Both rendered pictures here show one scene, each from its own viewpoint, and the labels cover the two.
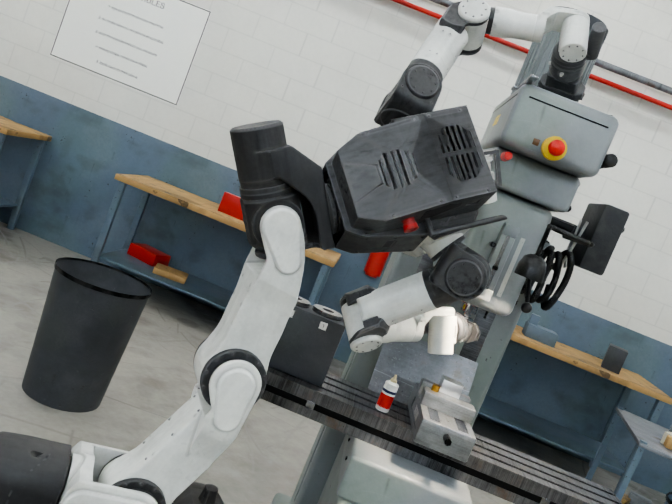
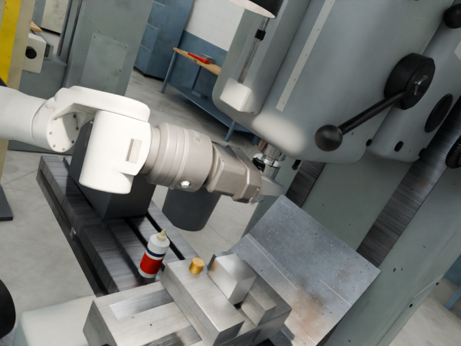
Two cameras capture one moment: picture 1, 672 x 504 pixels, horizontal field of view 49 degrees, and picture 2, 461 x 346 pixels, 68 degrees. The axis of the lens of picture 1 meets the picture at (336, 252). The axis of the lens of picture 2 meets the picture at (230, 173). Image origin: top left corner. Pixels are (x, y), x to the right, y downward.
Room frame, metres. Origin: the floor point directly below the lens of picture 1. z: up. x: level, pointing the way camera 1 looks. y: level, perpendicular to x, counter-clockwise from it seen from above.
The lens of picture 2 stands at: (1.61, -0.70, 1.41)
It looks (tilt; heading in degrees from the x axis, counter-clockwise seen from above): 20 degrees down; 38
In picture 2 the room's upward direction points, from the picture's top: 24 degrees clockwise
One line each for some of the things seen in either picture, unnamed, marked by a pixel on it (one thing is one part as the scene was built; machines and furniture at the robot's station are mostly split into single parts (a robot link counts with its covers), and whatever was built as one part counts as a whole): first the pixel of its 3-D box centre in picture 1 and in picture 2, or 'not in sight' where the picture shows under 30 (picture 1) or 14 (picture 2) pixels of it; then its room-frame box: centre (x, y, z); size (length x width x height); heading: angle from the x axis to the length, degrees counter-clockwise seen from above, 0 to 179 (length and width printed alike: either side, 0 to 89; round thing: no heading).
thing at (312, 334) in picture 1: (299, 335); (116, 160); (2.07, 0.01, 1.03); 0.22 x 0.12 x 0.20; 91
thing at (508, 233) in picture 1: (496, 262); (274, 27); (1.95, -0.41, 1.45); 0.04 x 0.04 x 0.21; 88
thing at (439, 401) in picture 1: (447, 404); (200, 298); (2.00, -0.45, 1.02); 0.15 x 0.06 x 0.04; 89
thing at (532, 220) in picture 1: (493, 250); (330, 36); (2.07, -0.41, 1.47); 0.21 x 0.19 x 0.32; 88
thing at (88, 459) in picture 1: (110, 490); not in sight; (1.53, 0.26, 0.68); 0.21 x 0.20 x 0.13; 111
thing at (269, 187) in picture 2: not in sight; (266, 187); (2.05, -0.44, 1.23); 0.06 x 0.02 x 0.03; 158
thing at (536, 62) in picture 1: (556, 69); not in sight; (2.31, -0.42, 2.05); 0.20 x 0.20 x 0.32
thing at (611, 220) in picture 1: (597, 238); not in sight; (2.35, -0.76, 1.62); 0.20 x 0.09 x 0.21; 178
